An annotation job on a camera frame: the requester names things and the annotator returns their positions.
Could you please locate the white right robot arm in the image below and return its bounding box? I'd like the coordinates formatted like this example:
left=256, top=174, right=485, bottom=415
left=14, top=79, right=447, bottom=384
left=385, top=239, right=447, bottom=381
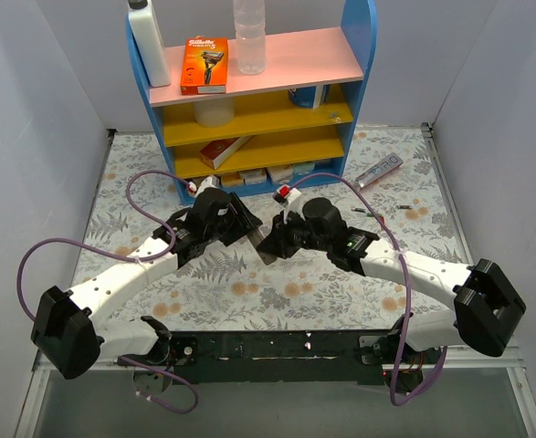
left=257, top=198, right=526, bottom=363

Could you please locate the green teal sponge pack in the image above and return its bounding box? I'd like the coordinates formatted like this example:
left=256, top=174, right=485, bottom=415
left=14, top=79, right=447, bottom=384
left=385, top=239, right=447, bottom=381
left=292, top=162, right=315, bottom=178

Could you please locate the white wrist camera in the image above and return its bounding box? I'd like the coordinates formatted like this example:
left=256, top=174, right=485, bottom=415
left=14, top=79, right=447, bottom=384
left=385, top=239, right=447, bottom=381
left=186, top=175, right=220, bottom=197
left=273, top=184, right=301, bottom=224

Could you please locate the blue and yellow shelf unit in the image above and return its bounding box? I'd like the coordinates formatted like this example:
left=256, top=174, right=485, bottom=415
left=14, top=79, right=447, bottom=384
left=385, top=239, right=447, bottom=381
left=126, top=1, right=378, bottom=187

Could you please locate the orange Gillette razor box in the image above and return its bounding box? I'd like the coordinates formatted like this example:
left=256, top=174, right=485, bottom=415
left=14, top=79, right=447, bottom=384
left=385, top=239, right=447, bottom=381
left=180, top=36, right=228, bottom=95

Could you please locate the white plastic bottle black cap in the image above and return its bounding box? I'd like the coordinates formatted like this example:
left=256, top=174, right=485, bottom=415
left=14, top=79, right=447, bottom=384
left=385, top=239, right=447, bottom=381
left=128, top=0, right=171, bottom=88

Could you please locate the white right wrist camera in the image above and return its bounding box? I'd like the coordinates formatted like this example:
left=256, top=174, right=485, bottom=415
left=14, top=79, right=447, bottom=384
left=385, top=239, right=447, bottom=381
left=273, top=184, right=301, bottom=224

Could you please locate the white air conditioner remote control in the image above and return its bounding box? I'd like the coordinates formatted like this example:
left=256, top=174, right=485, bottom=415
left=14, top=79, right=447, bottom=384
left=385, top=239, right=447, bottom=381
left=247, top=228, right=277, bottom=266

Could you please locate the yellow wrapped sponge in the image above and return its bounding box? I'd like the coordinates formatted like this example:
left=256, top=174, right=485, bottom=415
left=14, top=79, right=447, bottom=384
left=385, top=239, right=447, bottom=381
left=220, top=172, right=245, bottom=188

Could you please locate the red tea box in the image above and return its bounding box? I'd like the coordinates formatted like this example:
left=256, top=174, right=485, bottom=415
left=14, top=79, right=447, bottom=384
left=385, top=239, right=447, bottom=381
left=199, top=136, right=252, bottom=170

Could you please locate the white wrapped sponge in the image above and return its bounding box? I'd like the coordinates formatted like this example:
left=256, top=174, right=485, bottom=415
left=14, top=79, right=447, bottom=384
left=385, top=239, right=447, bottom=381
left=239, top=168, right=267, bottom=185

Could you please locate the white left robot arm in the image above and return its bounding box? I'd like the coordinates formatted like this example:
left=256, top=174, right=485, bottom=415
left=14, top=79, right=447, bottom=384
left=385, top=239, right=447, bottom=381
left=31, top=188, right=262, bottom=380

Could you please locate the clear plastic water bottle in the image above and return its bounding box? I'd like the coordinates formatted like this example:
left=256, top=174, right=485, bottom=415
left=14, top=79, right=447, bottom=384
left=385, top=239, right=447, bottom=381
left=233, top=0, right=267, bottom=76

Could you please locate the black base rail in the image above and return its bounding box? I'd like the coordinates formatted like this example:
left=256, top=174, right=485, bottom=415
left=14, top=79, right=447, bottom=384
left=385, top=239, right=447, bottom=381
left=116, top=328, right=437, bottom=389

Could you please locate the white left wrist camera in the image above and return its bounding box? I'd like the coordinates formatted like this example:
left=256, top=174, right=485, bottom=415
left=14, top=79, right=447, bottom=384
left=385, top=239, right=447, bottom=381
left=186, top=175, right=220, bottom=197

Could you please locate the silver toothpaste box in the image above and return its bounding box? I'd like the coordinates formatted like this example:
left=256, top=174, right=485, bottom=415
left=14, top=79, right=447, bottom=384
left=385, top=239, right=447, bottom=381
left=352, top=152, right=404, bottom=190

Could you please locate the red and white sponge pack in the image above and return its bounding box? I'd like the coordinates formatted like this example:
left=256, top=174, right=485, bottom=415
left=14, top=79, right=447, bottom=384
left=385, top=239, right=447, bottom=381
left=266, top=164, right=293, bottom=184

